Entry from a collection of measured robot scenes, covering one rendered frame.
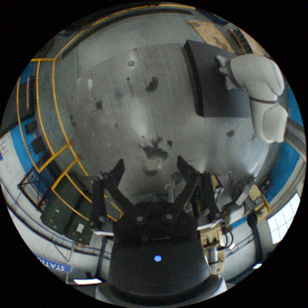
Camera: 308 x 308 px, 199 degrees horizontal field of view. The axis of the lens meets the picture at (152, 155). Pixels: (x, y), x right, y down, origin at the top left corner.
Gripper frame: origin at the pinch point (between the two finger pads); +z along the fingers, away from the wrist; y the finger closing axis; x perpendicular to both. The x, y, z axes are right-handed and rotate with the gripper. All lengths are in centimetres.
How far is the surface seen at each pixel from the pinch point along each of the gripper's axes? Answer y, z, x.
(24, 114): -435, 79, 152
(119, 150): -18.0, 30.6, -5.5
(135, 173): -10.9, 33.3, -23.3
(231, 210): 75, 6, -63
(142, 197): -9, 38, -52
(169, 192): 11.9, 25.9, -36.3
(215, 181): 45, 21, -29
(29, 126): -428, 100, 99
